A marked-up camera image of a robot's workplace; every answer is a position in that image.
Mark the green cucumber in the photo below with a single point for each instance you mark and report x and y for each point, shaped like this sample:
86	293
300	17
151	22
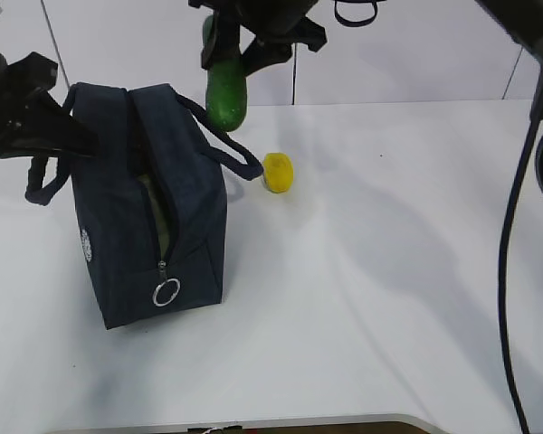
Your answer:
226	96

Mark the navy blue lunch bag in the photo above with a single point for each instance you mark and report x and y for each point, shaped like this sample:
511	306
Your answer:
147	130

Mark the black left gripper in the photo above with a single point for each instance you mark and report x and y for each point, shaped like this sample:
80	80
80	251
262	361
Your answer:
49	129

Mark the glass container with green lid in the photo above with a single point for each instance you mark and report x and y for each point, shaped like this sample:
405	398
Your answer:
165	221

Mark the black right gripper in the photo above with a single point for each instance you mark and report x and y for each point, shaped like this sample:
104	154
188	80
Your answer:
273	22

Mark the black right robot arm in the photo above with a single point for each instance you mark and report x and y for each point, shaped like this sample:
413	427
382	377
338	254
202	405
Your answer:
521	20

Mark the yellow lemon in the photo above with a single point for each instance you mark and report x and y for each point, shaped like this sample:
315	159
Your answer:
278	172

